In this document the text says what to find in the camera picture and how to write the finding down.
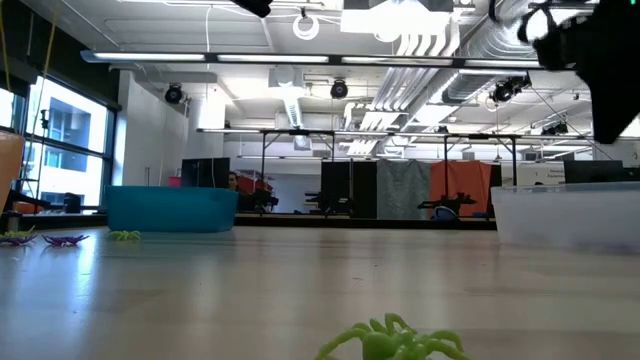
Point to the white pipe bundle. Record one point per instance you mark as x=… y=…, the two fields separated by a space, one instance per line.
x=415 y=75

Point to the black cabinet panel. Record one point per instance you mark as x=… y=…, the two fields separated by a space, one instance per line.
x=360 y=190

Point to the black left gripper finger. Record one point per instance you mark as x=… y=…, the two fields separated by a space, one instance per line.
x=255 y=6

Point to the orange plastic bin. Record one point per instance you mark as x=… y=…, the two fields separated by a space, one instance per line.
x=9 y=170

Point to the grey cloth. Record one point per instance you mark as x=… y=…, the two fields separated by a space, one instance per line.
x=402 y=190

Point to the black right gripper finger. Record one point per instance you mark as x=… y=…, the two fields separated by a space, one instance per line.
x=612 y=105

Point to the silver ventilation duct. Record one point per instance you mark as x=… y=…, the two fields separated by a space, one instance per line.
x=492 y=40

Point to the black track spotlight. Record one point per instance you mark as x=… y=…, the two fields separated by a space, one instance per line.
x=555 y=129

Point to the red box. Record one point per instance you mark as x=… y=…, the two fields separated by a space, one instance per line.
x=174 y=181

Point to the long LED light bar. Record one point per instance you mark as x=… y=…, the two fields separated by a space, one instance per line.
x=272 y=58

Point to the orange cloth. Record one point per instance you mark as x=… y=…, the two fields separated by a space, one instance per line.
x=460 y=180

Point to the green plastic spider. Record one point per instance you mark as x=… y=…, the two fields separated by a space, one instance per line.
x=20 y=233
x=380 y=346
x=124 y=235

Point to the clear plastic bin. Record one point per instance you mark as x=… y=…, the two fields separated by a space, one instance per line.
x=565 y=215

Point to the orange seat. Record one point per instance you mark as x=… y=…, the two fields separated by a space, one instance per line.
x=29 y=208

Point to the black round spotlight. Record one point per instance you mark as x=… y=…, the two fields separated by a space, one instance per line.
x=339 y=89
x=173 y=94

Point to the blue white round object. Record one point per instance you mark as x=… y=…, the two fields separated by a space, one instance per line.
x=444 y=214

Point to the black aluminium table frame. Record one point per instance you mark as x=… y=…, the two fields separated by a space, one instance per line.
x=400 y=223

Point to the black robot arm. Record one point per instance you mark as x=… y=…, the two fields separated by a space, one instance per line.
x=260 y=200
x=327 y=201
x=450 y=202

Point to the black spotlight cluster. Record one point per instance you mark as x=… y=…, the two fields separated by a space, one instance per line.
x=510 y=87

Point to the teal plastic bin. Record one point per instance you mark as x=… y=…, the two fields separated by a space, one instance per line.
x=170 y=210

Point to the purple plastic spider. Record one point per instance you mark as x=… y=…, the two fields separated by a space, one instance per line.
x=17 y=240
x=64 y=240

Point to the person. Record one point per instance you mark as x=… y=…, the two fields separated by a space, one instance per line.
x=233 y=180

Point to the black tripod stand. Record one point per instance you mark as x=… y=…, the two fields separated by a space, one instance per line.
x=44 y=119

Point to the wide black monitor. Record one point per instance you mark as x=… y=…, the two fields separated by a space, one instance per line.
x=592 y=170

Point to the white printed sign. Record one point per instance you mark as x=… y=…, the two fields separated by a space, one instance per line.
x=542 y=175

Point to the large glass window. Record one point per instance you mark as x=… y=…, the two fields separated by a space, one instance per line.
x=70 y=125

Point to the black metal rig frame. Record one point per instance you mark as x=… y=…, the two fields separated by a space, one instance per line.
x=300 y=132
x=480 y=136

